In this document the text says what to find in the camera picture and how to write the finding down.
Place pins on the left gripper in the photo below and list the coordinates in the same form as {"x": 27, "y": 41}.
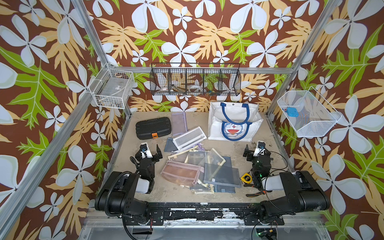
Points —
{"x": 155, "y": 158}

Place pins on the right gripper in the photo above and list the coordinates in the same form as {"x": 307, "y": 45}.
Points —
{"x": 246, "y": 152}

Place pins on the white Doraemon canvas bag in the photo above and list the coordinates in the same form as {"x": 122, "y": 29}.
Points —
{"x": 234, "y": 122}

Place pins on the pink mesh pencil pouch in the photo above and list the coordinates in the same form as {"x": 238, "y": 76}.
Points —
{"x": 182, "y": 174}

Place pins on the cream trimmed mesh pouch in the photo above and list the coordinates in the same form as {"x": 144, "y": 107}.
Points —
{"x": 198, "y": 158}

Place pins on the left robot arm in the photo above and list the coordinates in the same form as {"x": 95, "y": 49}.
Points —
{"x": 117, "y": 196}

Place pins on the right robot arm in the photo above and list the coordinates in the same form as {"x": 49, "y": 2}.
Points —
{"x": 302, "y": 192}

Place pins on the purple mesh pouch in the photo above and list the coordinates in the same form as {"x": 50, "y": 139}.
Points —
{"x": 179, "y": 123}

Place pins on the white mesh pouch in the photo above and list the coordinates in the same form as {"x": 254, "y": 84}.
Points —
{"x": 189, "y": 139}

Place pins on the dark blue mesh pouch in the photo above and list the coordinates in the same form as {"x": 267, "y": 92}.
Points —
{"x": 225, "y": 189}

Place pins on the black plastic tool case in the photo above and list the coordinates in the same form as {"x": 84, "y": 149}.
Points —
{"x": 154, "y": 128}

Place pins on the yellow tape measure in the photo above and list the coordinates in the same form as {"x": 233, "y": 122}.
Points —
{"x": 246, "y": 178}

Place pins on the orange black pliers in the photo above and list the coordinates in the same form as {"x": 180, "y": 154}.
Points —
{"x": 255, "y": 193}

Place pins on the blue object in basket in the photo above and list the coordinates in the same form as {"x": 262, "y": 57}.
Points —
{"x": 292, "y": 112}

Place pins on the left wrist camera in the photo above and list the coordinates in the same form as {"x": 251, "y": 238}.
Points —
{"x": 145, "y": 149}

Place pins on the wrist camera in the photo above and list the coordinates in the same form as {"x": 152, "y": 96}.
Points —
{"x": 260, "y": 145}
{"x": 145, "y": 149}

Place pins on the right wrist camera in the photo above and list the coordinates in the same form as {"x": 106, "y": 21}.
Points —
{"x": 260, "y": 145}

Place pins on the white wire basket right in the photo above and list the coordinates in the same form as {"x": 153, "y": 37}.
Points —
{"x": 316, "y": 115}

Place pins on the white wire basket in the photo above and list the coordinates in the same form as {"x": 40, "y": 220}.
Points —
{"x": 111, "y": 88}
{"x": 316, "y": 115}

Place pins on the white wire basket left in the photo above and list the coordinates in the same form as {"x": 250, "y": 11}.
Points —
{"x": 111, "y": 88}

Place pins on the black wire basket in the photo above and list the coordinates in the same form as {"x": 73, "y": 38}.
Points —
{"x": 212, "y": 79}

